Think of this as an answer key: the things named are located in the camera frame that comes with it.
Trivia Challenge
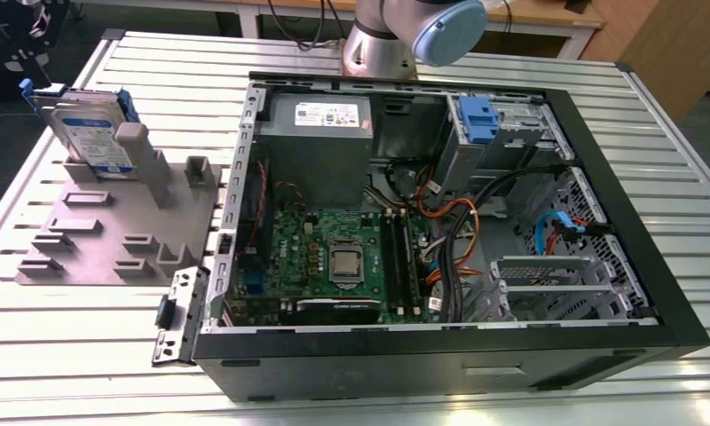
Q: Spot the silver CPU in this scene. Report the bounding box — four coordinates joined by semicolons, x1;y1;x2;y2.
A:
335;250;363;276

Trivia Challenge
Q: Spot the black graphics card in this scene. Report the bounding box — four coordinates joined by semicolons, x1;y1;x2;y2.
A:
228;296;385;327

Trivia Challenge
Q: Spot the grey power supply unit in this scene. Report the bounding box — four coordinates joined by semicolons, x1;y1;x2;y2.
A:
253;92;376;212

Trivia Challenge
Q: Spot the blue drive latch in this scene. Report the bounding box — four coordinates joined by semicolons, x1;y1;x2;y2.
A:
459;95;503;146

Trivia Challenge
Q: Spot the grey metal disk bay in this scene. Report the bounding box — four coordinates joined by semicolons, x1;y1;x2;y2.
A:
488;255;659;323

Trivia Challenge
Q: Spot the orange yellow wire bundle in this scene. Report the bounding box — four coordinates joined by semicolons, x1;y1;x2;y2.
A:
417;197;487;285

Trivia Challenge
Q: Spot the thin red black wire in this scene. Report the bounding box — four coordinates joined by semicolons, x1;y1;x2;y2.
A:
251;157;271;256

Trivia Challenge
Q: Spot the grey metal drive cage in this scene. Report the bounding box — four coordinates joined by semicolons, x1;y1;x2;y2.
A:
435;91;573;196

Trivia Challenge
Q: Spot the grey slot retainer bracket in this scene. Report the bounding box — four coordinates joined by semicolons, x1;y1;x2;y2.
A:
152;264;212;367

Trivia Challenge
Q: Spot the thick black cable bundle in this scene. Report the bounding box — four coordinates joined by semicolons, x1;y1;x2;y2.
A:
437;163;569;323

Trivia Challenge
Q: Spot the hard disk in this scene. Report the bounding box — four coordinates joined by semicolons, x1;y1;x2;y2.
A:
20;78;141;181

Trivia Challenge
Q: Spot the CPU socket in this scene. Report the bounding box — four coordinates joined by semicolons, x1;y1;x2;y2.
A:
327;238;369;290

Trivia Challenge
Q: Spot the wooden desk white frame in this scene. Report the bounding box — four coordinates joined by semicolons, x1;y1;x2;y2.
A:
212;0;607;61

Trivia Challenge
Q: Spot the grey parts rack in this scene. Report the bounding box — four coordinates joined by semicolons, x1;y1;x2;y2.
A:
15;122;227;286

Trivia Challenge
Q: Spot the green motherboard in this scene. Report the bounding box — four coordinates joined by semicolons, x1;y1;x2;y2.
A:
229;208;437;325

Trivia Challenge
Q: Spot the black PC case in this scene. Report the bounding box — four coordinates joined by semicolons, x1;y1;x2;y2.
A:
189;70;710;403

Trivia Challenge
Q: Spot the black plug power wire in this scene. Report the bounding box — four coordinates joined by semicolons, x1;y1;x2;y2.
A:
568;216;616;243

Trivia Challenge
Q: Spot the blue data wire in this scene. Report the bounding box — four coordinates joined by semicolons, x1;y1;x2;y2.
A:
532;211;588;258

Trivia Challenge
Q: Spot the black RAM slot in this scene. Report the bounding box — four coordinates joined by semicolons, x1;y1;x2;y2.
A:
387;211;408;314
400;211;423;314

